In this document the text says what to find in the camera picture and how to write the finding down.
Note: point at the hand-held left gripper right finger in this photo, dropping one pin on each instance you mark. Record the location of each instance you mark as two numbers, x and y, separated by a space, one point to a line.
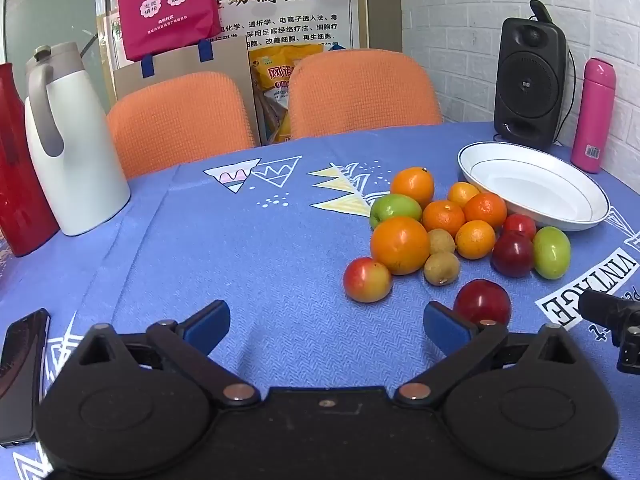
445 325

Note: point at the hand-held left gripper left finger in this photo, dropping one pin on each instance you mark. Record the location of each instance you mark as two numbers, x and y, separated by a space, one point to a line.
205 322

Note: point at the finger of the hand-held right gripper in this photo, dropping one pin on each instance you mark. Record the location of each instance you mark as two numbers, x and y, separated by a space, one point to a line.
607 307

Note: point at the dark red plum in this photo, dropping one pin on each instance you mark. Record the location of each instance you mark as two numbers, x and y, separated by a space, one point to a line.
512 255
482 301

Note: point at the brown kiwi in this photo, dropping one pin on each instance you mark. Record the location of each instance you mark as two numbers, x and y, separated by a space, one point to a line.
441 241
442 268

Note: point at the green plum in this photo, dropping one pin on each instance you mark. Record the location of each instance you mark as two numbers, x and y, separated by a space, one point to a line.
551 253

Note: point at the red and yellow apple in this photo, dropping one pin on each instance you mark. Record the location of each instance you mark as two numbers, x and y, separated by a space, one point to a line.
367 280

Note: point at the large orange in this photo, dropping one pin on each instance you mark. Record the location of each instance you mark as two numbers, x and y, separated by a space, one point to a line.
400 245

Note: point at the small bright red plum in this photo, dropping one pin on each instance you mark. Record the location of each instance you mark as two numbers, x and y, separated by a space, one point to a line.
521 222

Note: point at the green apple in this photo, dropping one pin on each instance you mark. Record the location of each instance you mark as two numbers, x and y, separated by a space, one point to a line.
392 210

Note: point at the small mandarin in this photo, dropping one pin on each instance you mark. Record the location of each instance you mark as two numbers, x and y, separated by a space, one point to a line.
462 194

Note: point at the orange with stem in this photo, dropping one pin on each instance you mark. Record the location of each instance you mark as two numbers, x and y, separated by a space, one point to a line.
412 186

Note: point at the white plate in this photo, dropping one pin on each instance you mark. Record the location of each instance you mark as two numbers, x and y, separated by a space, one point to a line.
525 185

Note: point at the blue printed tablecloth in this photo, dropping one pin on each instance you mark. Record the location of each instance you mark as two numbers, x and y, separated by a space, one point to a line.
225 260

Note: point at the black smartphone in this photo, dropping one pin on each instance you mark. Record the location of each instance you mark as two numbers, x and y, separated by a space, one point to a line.
20 375

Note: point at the pink bottle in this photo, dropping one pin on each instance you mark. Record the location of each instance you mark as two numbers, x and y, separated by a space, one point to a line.
595 115

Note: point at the white thermos jug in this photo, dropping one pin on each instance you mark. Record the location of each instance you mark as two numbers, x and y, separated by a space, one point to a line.
85 160

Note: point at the orange chair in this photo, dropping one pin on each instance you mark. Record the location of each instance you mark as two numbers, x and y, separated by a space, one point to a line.
180 120
360 92

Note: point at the black speaker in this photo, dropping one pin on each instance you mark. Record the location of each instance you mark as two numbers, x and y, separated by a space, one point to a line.
530 85

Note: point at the red thermos jug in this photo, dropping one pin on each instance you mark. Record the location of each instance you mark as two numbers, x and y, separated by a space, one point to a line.
15 170

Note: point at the yellow plastic bag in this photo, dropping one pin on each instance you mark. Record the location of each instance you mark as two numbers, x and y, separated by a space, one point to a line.
272 85

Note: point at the cardboard box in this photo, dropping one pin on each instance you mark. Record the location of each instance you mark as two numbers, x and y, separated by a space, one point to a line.
227 60

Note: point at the pink fabric bag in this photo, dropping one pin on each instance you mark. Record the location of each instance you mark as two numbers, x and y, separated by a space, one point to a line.
167 5

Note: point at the wall poster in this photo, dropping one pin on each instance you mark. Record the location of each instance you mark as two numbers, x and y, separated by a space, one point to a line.
300 10

